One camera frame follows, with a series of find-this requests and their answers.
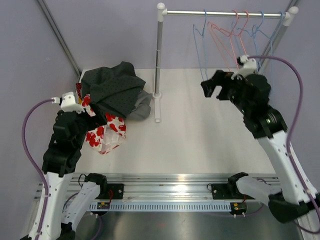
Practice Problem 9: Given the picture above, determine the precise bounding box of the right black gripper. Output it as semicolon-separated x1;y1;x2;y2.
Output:
201;69;252;115

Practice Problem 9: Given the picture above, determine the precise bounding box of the white red floral skirt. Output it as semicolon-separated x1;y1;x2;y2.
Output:
81;94;127;156

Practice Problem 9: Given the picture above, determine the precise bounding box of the dark grey dotted skirt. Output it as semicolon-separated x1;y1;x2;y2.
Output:
81;61;146;119

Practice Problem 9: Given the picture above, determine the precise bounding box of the red white polka-dot skirt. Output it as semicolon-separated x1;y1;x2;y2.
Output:
75;82;82;98

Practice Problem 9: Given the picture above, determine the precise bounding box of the plain grey skirt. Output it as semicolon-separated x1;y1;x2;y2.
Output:
127;90;153;121

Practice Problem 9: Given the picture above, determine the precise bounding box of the pink hanger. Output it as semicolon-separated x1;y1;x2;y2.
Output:
226;10;249;59
207;10;239;71

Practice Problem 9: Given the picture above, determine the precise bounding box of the blue hanger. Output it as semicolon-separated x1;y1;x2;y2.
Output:
192;9;209;81
257;11;286;73
243;11;273;72

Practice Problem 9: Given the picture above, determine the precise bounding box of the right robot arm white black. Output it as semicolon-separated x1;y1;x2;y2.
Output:
200;70;320;223

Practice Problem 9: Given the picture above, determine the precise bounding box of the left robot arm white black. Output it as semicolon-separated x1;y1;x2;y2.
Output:
21;99;109;240

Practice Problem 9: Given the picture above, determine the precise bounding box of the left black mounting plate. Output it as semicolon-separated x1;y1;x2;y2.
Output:
97;183;125;201

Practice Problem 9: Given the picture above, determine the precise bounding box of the black mounting plate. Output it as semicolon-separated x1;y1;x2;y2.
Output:
97;183;125;201
210;183;237;200

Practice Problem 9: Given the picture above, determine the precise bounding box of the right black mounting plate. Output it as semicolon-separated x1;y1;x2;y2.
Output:
210;183;237;200

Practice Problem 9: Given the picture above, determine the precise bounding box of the silver white clothes rack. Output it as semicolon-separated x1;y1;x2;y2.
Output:
152;0;300;123

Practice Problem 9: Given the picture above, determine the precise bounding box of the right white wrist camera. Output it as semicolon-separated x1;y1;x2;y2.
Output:
231;55;257;80

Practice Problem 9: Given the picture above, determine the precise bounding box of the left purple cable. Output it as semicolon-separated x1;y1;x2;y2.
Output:
21;99;103;240

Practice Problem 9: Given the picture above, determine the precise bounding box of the aluminium rail base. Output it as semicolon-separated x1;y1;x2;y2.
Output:
34;172;307;203

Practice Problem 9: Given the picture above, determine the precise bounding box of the white slotted cable duct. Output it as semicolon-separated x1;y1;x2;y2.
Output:
88;201;231;212

